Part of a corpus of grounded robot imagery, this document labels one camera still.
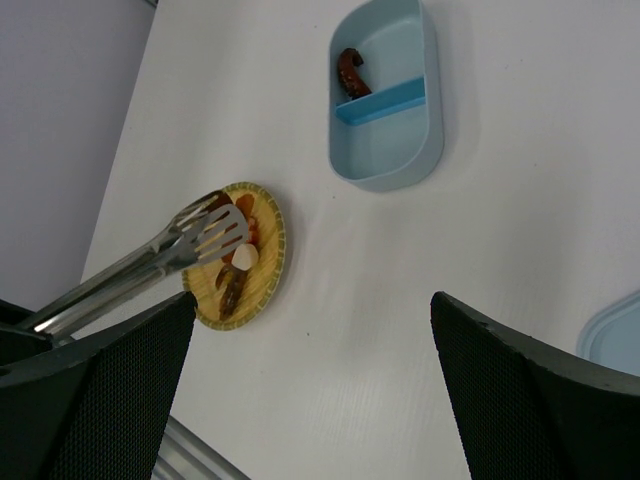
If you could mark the round bamboo plate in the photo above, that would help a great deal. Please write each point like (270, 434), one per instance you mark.
(262, 279)

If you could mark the light blue lunch box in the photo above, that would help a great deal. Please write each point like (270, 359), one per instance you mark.
(394, 137)

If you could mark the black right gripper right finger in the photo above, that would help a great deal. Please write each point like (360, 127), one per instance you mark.
(527, 410)

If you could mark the orange fried piece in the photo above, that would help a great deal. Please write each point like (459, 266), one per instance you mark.
(245, 204)

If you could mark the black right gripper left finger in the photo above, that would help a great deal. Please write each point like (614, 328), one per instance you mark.
(97, 407)

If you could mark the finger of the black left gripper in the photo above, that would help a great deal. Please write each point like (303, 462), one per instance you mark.
(15, 325)

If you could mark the light blue lunch box lid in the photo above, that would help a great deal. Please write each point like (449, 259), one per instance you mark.
(611, 338)

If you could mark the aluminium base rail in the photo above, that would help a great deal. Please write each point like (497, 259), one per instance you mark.
(183, 455)

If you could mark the metal serving tongs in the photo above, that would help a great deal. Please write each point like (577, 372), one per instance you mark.
(202, 232)

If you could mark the white round fish cake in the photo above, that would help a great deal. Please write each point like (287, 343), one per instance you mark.
(245, 257)

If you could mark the brown green vegetable piece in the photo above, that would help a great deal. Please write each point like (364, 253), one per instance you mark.
(234, 281)

